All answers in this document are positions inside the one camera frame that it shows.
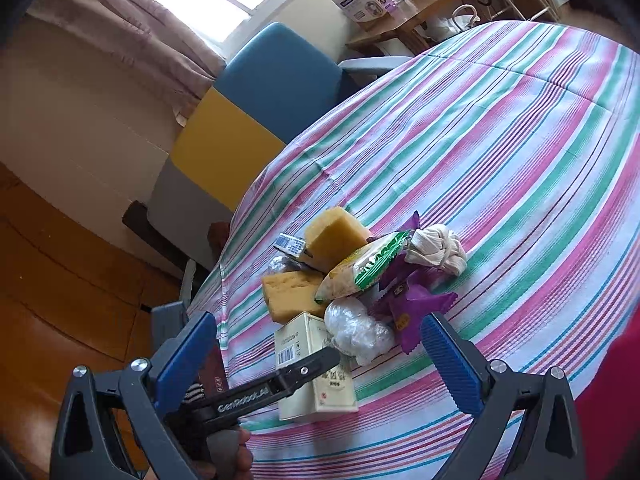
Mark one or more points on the white cardboard box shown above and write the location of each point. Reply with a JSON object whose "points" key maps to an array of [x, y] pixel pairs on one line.
{"points": [[352, 2]]}

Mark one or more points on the grey bed rail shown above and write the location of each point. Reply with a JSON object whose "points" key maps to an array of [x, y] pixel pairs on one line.
{"points": [[167, 322], [370, 63]]}

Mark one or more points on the blue yellow grey padded chair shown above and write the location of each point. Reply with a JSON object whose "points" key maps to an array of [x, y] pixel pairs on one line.
{"points": [[280, 80]]}

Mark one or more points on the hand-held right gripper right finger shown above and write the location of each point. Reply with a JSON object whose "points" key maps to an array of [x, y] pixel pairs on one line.
{"points": [[450, 365]]}

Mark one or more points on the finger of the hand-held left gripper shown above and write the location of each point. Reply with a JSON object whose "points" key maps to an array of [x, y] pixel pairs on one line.
{"points": [[280, 385]]}

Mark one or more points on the person's red clothing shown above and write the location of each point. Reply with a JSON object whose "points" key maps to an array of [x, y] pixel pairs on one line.
{"points": [[612, 395]]}

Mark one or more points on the striped bed sheet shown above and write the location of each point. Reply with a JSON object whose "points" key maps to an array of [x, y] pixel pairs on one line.
{"points": [[500, 160]]}

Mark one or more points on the green snack packet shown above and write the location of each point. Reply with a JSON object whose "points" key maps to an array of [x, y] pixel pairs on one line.
{"points": [[370, 265]]}

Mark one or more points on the clear plastic bag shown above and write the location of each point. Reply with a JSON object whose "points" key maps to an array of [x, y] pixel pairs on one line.
{"points": [[355, 330]]}

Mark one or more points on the cream paper box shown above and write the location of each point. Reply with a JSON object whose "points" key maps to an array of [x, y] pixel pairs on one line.
{"points": [[305, 340]]}

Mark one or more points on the blue tissue pack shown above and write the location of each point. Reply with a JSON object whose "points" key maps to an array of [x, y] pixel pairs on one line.
{"points": [[290, 246]]}

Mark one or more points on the maroon box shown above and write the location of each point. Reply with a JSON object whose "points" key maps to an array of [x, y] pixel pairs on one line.
{"points": [[216, 377]]}

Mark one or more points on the grey plastic wrapper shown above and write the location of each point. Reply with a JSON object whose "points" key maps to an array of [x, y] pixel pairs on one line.
{"points": [[282, 264]]}

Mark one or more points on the wooden desk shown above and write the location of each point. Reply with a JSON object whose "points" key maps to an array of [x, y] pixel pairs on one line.
{"points": [[395, 25]]}

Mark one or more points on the purple snack packet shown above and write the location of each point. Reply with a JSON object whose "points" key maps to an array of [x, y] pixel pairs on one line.
{"points": [[410, 317], [400, 280]]}

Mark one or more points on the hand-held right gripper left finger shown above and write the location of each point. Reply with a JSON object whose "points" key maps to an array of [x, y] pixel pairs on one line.
{"points": [[187, 355]]}

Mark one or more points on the white rolled socks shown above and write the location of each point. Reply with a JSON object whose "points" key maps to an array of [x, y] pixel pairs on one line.
{"points": [[435, 250]]}

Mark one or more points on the person's left hand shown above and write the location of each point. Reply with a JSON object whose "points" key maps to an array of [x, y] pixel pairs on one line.
{"points": [[244, 462]]}

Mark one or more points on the yellow wedge sponge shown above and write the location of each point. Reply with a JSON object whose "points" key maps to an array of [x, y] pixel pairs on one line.
{"points": [[335, 235]]}

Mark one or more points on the white kettle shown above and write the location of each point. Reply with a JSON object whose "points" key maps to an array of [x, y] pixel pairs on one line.
{"points": [[447, 22]]}

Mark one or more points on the beige curtain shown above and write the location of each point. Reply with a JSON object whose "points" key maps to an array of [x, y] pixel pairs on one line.
{"points": [[125, 25]]}

